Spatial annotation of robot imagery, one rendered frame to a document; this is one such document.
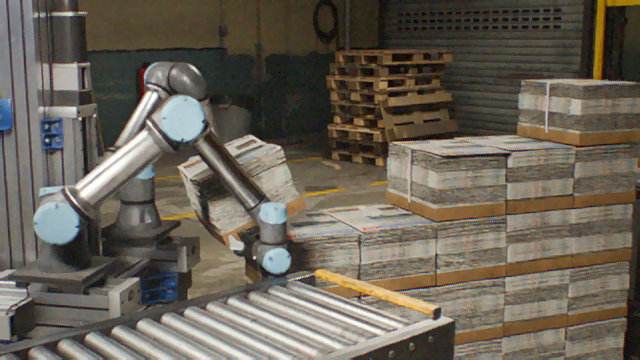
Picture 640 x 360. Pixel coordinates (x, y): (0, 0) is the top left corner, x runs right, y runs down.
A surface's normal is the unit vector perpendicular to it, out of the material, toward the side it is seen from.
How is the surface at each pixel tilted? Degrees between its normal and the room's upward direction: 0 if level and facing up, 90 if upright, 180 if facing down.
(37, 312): 90
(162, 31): 90
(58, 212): 95
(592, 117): 89
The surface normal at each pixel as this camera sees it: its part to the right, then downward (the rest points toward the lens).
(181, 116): 0.33, 0.08
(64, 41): -0.21, 0.17
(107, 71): 0.66, 0.13
